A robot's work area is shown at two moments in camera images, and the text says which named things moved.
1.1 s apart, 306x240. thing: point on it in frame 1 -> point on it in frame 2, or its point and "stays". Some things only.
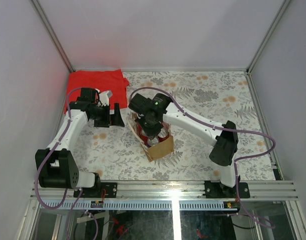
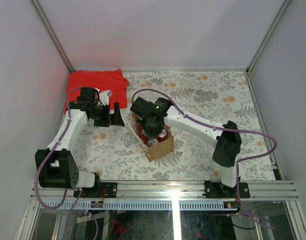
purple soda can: (153, 142) stays
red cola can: (139, 128) -> (136, 117)
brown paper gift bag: (156, 151) stays
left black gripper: (115, 119) stays
